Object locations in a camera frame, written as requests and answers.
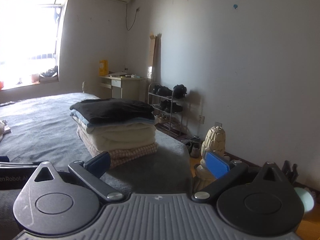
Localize black t-shirt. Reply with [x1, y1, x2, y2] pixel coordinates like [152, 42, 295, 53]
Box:
[69, 99, 155, 126]

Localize folded pink checked blanket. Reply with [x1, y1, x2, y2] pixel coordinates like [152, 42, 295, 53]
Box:
[76, 127, 158, 169]

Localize folded cream blanket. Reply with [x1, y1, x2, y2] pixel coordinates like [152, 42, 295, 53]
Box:
[77, 124, 156, 152]

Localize folded teal blanket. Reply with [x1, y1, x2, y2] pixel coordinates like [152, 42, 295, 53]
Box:
[70, 113, 159, 134]

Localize beige crumpled garment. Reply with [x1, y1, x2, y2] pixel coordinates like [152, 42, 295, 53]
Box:
[0, 120, 11, 141]

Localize grey bed blanket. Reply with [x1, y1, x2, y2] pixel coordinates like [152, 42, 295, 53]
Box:
[0, 92, 193, 238]

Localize metal shoe rack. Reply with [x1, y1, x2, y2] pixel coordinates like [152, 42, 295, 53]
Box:
[148, 82, 187, 137]

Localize cream desk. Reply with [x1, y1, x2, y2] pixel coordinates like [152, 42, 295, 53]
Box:
[99, 72, 144, 100]

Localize shoes on windowsill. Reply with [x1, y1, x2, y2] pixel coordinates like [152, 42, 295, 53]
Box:
[39, 66, 59, 83]

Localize yellow box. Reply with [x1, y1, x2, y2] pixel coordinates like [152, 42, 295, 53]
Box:
[99, 60, 109, 76]

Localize cream carved bed post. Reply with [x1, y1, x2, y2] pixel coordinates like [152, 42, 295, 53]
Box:
[193, 123, 230, 193]

